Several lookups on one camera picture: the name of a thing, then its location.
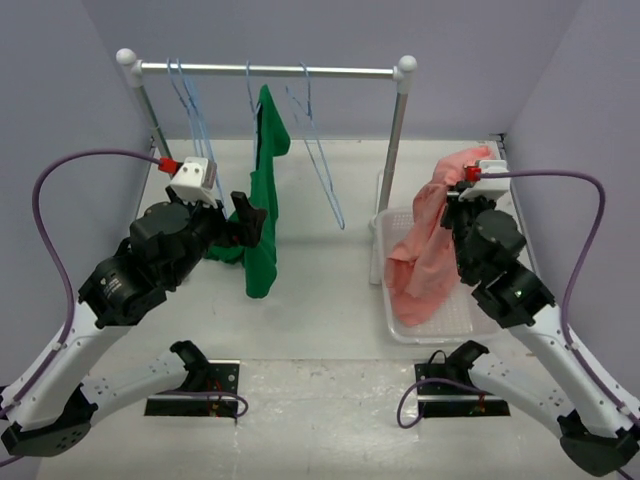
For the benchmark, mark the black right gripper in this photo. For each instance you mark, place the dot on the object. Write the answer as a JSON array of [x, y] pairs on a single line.
[[454, 203]]

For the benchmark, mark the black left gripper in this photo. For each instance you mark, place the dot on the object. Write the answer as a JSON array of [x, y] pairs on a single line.
[[251, 219]]

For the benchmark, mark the pink t shirt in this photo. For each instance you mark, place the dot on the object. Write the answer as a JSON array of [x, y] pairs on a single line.
[[420, 272]]

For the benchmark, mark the blue hanger of pink shirt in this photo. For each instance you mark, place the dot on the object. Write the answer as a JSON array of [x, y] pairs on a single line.
[[303, 115]]

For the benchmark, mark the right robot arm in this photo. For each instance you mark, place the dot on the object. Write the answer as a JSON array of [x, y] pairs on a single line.
[[595, 420]]

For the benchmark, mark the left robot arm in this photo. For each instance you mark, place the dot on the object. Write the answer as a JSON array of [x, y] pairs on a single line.
[[163, 246]]

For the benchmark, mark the green t shirt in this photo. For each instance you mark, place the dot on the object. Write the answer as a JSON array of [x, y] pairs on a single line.
[[272, 141]]

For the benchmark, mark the blue hanger of green shirt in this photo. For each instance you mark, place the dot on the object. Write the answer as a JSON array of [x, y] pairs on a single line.
[[253, 104]]

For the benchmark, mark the clear plastic tray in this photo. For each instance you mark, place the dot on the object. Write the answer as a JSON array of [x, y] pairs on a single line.
[[457, 320]]

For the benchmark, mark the white metal clothes rack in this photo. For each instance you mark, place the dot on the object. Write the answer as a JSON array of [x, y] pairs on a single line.
[[134, 69]]

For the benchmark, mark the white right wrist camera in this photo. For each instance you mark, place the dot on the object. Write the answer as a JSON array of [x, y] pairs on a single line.
[[480, 181]]

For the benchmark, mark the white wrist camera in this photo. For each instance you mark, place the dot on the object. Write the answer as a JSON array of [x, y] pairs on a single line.
[[480, 181], [195, 181]]

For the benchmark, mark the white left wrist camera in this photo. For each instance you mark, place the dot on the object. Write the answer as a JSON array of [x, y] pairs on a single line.
[[195, 181]]

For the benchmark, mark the empty blue wire hanger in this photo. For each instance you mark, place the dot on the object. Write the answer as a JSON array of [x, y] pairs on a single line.
[[173, 77]]

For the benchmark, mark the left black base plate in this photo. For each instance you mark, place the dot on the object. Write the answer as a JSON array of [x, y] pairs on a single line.
[[215, 397]]

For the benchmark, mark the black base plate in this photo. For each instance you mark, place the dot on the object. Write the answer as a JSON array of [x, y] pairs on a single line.
[[446, 401], [215, 397]]

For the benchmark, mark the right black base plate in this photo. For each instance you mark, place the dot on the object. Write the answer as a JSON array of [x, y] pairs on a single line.
[[446, 401]]

